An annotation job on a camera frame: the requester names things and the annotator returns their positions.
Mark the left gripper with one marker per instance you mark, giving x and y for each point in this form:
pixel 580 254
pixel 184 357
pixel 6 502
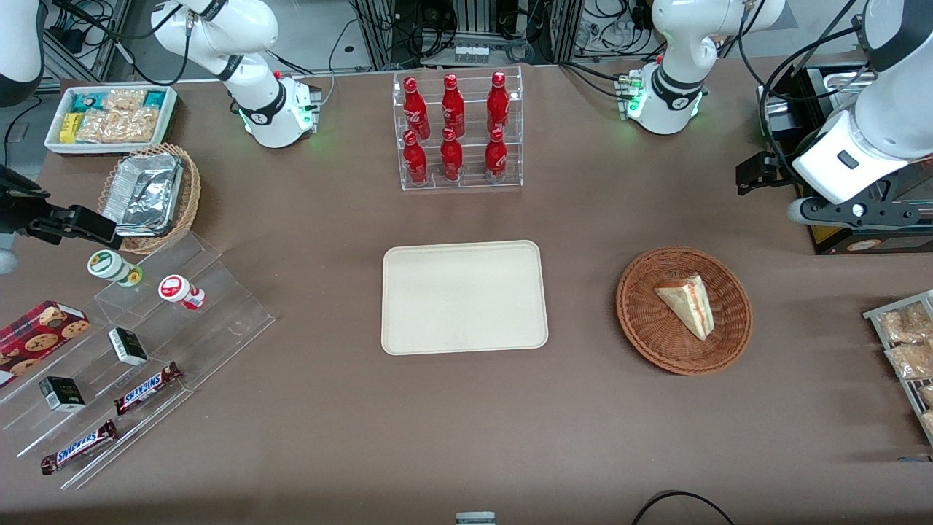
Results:
pixel 777 170

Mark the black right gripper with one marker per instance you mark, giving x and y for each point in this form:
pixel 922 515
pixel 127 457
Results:
pixel 18 210

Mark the triangular sandwich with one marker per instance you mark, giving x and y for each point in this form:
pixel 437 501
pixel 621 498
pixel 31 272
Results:
pixel 689 302

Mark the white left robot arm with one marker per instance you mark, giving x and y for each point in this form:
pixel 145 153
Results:
pixel 678 44

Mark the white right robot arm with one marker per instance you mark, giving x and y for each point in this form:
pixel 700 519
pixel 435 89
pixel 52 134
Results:
pixel 255 109

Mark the small wicker basket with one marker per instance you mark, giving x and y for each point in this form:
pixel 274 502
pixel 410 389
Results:
pixel 191 197

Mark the large round wicker basket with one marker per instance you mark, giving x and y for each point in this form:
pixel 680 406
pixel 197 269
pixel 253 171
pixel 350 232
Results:
pixel 656 343

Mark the cream plastic serving tray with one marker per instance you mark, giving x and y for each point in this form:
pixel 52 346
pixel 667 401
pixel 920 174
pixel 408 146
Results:
pixel 464 299

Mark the green lid yogurt cup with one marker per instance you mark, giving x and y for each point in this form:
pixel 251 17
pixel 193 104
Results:
pixel 109 264

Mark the stacked aluminium foil trays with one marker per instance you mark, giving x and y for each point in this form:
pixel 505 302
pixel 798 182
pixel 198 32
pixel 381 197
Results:
pixel 142 193

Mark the white rectangular snack bin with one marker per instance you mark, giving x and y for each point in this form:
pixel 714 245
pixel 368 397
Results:
pixel 55 142

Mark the black hot food warmer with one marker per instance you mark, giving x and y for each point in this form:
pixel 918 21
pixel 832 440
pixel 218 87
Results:
pixel 827 240

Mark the yellow snack packet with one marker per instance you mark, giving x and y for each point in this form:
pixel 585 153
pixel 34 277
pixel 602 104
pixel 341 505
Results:
pixel 70 128

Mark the clear rice cracker bag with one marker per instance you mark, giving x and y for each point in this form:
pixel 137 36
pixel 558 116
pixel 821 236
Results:
pixel 120 126
pixel 125 99

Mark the red lid yogurt cup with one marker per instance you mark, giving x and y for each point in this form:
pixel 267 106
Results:
pixel 175 288

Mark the red chocolate cookie box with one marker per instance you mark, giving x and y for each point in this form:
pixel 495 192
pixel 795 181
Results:
pixel 36 339

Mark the teal snack packet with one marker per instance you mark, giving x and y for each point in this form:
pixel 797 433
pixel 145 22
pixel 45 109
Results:
pixel 87 102
pixel 154 98

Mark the small black carton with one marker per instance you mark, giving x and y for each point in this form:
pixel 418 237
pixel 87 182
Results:
pixel 62 394
pixel 127 346

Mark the clear acrylic step shelf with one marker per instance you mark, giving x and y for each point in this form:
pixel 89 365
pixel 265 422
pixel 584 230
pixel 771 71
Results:
pixel 219 321

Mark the Snickers chocolate bar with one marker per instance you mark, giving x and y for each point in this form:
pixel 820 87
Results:
pixel 79 447
pixel 146 389

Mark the clear bagged pastry snack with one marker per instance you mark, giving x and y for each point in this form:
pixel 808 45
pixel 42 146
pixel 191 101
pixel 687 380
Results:
pixel 927 395
pixel 928 423
pixel 907 324
pixel 911 359

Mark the red cola bottle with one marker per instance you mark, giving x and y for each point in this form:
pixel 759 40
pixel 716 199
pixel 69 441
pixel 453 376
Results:
pixel 452 160
pixel 453 109
pixel 498 106
pixel 496 160
pixel 415 164
pixel 416 109

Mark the clear acrylic bottle rack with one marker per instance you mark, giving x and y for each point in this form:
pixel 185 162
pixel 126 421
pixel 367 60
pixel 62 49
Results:
pixel 474 95

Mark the dark blue flat object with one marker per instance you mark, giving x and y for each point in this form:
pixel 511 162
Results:
pixel 915 459

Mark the white connector block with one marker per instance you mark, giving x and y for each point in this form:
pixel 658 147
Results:
pixel 471 53

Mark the grey metal clamp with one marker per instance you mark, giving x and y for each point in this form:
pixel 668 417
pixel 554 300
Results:
pixel 475 518

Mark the grey metal shelf frame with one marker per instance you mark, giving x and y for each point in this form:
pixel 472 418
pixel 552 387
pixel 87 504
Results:
pixel 102 36

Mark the aluminium profile frame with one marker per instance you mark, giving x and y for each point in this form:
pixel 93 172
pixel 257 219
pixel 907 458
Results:
pixel 474 22

